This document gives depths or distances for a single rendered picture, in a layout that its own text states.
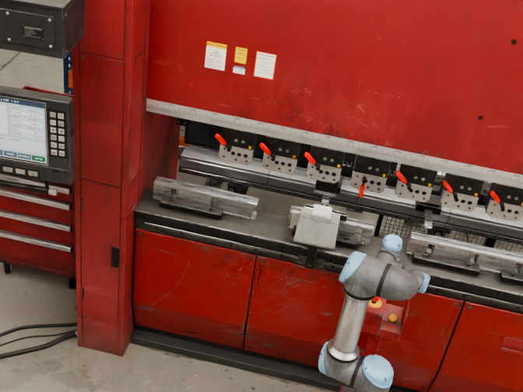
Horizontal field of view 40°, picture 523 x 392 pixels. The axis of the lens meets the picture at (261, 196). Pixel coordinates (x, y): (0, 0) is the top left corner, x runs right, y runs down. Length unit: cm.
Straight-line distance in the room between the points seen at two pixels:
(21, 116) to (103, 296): 119
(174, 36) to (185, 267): 112
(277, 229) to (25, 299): 159
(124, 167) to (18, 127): 54
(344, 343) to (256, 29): 128
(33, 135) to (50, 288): 163
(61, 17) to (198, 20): 63
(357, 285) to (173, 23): 135
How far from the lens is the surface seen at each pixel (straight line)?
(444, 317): 348
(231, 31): 299
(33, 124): 281
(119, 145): 312
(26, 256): 421
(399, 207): 357
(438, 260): 337
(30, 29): 267
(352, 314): 248
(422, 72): 296
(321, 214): 329
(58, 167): 287
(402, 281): 237
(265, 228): 336
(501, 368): 370
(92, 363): 387
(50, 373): 384
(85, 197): 332
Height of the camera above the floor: 283
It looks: 33 degrees down
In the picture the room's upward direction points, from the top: 9 degrees clockwise
